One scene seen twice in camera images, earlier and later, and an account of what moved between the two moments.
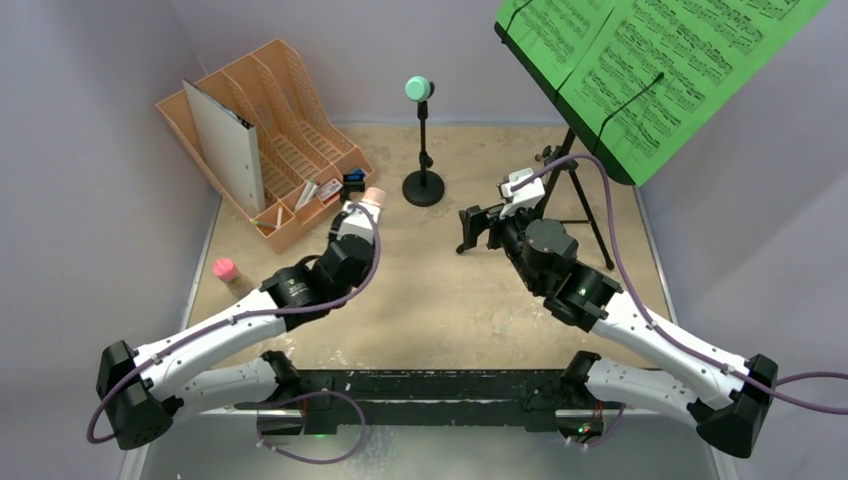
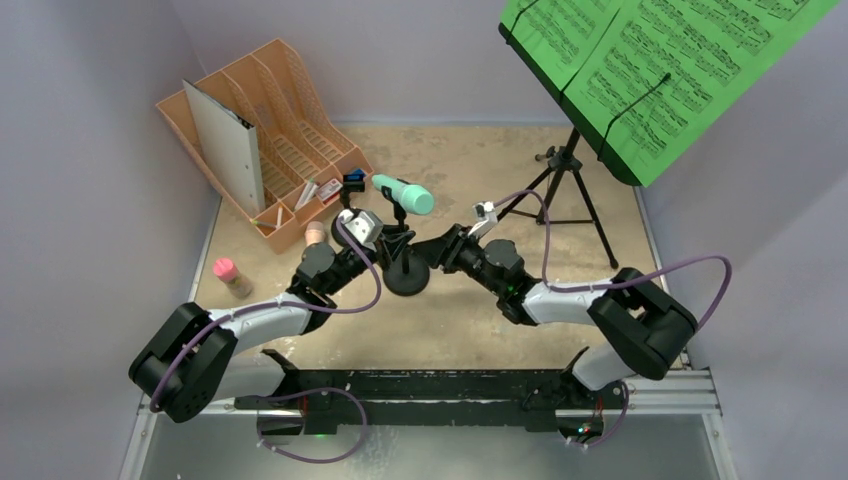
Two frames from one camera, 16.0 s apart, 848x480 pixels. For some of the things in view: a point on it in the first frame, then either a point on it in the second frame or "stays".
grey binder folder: (230, 146) stays
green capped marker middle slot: (304, 194) stays
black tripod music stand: (562, 158) stays
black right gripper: (481, 224) → (452, 244)
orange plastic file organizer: (305, 157) stays
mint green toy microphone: (419, 89) → (413, 198)
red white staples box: (329, 190) stays
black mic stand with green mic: (425, 188) → (410, 274)
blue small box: (356, 175) stays
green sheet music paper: (642, 78) stays
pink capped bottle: (227, 271) stays
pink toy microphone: (375, 196) → (314, 233)
